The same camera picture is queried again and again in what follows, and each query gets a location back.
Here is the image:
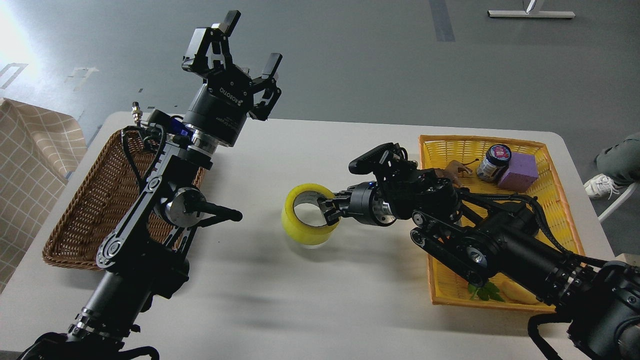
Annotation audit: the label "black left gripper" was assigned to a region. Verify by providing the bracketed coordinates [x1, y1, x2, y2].
[182, 10, 282, 147]

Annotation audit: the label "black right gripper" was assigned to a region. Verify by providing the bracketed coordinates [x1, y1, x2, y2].
[318, 182, 396, 227]

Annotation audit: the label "yellow tape roll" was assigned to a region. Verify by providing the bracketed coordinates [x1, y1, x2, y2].
[280, 183, 339, 248]

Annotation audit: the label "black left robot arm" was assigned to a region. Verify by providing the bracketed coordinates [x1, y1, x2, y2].
[20, 10, 282, 360]

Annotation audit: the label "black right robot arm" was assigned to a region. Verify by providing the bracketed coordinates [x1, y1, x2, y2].
[316, 143, 640, 360]

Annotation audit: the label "brown toy dinosaur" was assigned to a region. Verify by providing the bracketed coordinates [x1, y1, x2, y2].
[432, 160, 474, 188]

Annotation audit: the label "yellow wicker tray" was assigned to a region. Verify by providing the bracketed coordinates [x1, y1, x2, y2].
[418, 134, 585, 313]

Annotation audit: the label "brown wicker basket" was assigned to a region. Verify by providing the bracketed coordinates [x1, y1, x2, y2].
[42, 128, 207, 272]

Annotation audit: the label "small dark jar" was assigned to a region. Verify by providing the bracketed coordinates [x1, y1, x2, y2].
[476, 143, 512, 183]

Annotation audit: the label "orange toy carrot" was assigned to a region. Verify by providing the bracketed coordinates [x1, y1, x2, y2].
[467, 281, 505, 303]

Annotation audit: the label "purple foam block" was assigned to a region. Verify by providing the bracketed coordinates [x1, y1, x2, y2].
[497, 152, 539, 193]

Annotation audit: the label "toy croissant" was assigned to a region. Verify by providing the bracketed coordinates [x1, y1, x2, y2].
[498, 280, 544, 306]

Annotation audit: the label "beige checkered cloth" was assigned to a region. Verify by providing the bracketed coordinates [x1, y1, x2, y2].
[0, 98, 87, 290]

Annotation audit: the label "white sneaker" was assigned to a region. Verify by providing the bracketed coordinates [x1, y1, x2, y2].
[583, 173, 623, 200]

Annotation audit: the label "white table leg base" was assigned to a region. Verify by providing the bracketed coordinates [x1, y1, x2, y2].
[487, 0, 576, 19]

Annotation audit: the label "grey trouser leg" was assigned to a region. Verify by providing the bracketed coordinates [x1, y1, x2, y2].
[594, 132, 640, 186]

